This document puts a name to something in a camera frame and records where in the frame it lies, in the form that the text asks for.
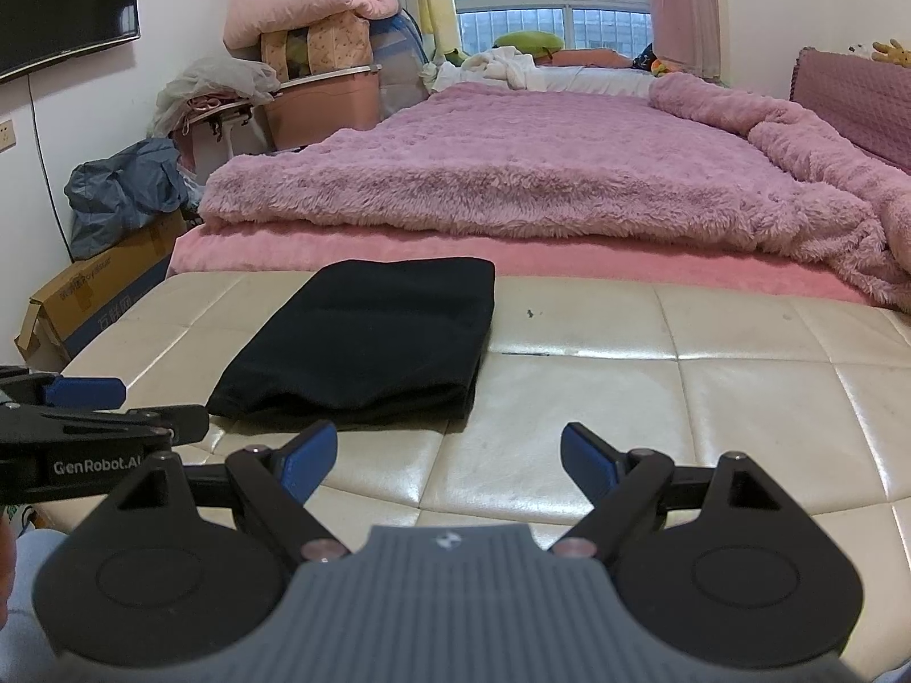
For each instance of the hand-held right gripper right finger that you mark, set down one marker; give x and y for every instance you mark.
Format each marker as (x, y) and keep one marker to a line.
(587, 459)

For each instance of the barred window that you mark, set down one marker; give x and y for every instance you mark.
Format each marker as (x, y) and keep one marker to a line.
(527, 21)

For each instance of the blue mesh bag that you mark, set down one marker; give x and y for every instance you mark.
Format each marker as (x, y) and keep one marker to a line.
(402, 50)

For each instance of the wall socket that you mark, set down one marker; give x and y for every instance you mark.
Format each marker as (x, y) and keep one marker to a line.
(6, 135)

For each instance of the pink folded quilt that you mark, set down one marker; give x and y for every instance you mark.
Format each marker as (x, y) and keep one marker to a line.
(299, 3)

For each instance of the grey-blue plastic bag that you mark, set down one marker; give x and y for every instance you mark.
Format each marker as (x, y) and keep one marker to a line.
(121, 192)

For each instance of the black pants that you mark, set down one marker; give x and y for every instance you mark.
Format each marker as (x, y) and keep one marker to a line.
(370, 334)

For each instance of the cream leather bench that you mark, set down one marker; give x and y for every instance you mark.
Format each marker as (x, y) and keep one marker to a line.
(605, 405)

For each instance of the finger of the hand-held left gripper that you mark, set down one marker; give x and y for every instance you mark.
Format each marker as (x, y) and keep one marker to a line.
(85, 393)
(171, 421)

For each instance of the white net cloth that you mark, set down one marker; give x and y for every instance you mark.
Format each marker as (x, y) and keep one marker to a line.
(213, 78)

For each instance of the pink bed sheet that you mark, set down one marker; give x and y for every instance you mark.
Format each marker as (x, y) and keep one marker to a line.
(640, 265)

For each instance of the pink fluffy blanket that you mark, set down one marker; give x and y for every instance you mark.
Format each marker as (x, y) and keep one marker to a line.
(498, 178)

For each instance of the cardboard box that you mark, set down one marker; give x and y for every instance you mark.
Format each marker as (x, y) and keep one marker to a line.
(92, 299)

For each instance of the colourful small toy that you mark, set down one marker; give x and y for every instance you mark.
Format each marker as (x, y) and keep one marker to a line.
(655, 62)

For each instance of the pink curtain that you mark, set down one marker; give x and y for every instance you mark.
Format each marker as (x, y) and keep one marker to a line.
(683, 7)

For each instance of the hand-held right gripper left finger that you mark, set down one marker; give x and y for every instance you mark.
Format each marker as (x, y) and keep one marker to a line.
(309, 459)

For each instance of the pink storage bin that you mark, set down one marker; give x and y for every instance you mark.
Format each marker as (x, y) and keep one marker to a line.
(320, 110)

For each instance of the pink quilted headboard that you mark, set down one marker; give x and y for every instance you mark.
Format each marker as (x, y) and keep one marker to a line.
(854, 99)

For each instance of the orange pillow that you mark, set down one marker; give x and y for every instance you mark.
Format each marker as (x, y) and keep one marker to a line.
(591, 58)

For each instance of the white crumpled cloth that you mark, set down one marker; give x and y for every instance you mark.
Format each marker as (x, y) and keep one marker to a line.
(498, 64)

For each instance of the yellow plush toy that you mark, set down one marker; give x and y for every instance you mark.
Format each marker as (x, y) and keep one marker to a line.
(893, 53)

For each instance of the black television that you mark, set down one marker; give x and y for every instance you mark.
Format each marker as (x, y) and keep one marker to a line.
(64, 14)

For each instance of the green plush pillow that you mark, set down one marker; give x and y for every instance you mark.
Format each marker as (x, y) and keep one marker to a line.
(527, 41)

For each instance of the clear storage box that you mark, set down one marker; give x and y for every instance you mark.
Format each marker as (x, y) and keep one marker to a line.
(213, 149)

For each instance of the person's light trousers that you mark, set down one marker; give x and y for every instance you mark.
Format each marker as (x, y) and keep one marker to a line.
(28, 583)

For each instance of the beige patterned storage bag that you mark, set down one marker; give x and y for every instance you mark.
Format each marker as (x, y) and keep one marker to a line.
(334, 39)

